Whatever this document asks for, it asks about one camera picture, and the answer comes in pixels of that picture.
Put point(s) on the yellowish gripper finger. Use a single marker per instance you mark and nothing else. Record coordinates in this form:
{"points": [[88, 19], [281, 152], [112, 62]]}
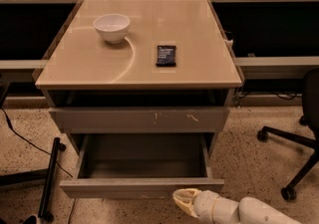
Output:
{"points": [[183, 198]]}

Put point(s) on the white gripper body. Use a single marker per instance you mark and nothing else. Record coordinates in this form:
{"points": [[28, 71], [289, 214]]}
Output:
{"points": [[204, 203]]}

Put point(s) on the grey drawer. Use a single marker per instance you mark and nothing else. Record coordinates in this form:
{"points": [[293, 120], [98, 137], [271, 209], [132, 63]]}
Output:
{"points": [[141, 166], [139, 120]]}

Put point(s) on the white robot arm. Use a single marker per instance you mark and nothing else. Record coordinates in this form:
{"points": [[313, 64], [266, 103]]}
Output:
{"points": [[254, 211]]}

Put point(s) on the grey top drawer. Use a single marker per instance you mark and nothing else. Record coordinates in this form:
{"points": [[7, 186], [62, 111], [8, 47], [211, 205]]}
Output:
{"points": [[139, 120]]}

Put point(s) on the grey drawer cabinet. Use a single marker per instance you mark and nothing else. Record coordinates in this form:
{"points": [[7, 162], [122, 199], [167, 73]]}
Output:
{"points": [[85, 71]]}

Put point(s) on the black rolling stand base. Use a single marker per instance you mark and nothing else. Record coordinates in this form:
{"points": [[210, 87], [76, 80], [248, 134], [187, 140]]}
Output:
{"points": [[47, 175]]}

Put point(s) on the black office chair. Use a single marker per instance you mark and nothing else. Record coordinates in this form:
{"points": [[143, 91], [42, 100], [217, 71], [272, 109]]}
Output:
{"points": [[310, 118]]}

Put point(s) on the white ceramic bowl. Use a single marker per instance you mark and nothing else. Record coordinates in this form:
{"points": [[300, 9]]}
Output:
{"points": [[113, 28]]}

